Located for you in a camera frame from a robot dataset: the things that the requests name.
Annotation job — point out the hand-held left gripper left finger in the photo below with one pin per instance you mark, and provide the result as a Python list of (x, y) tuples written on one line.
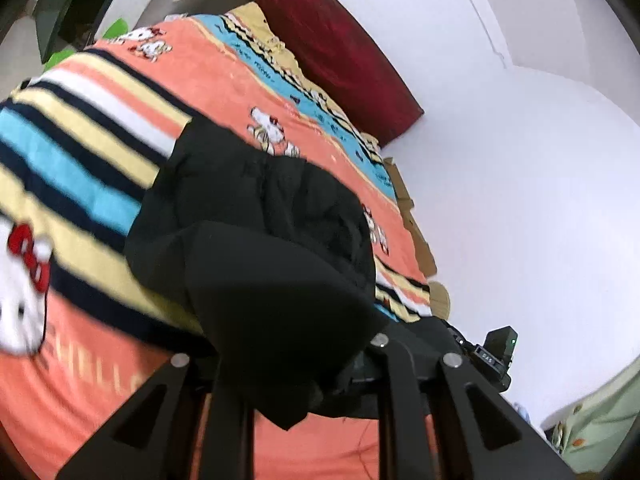
[(230, 435)]

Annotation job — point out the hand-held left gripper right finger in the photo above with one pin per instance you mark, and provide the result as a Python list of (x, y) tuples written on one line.
[(400, 410)]

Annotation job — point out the black hooded puffer jacket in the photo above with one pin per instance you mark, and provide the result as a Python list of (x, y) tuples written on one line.
[(260, 285)]

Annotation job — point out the straw fan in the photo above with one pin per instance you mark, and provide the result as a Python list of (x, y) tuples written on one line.
[(440, 300)]

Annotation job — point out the green patterned cloth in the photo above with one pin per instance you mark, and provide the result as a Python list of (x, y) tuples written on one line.
[(597, 425)]

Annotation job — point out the brown cardboard sheet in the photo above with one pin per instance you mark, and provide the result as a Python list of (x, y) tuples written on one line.
[(410, 215)]

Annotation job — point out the dark red headboard cushion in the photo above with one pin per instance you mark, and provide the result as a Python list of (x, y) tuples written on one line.
[(340, 50)]

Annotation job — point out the pink cartoon cat blanket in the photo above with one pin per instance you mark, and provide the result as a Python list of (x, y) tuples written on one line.
[(100, 90)]

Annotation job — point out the yellow cloth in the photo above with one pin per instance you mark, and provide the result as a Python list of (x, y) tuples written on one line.
[(265, 35)]

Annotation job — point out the green plastic object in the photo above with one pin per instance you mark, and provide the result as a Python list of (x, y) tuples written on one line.
[(112, 30)]

